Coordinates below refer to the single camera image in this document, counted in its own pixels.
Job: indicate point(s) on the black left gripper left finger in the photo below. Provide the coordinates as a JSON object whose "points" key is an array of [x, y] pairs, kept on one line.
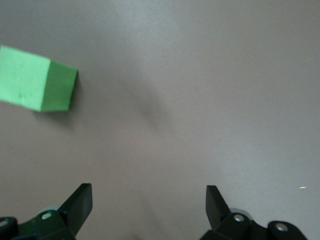
{"points": [[77, 212]]}

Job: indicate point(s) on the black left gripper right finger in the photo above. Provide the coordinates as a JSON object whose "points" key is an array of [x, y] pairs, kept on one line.
{"points": [[216, 212]]}

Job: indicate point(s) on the green foam cube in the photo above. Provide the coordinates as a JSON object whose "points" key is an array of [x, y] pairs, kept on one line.
{"points": [[25, 77]]}

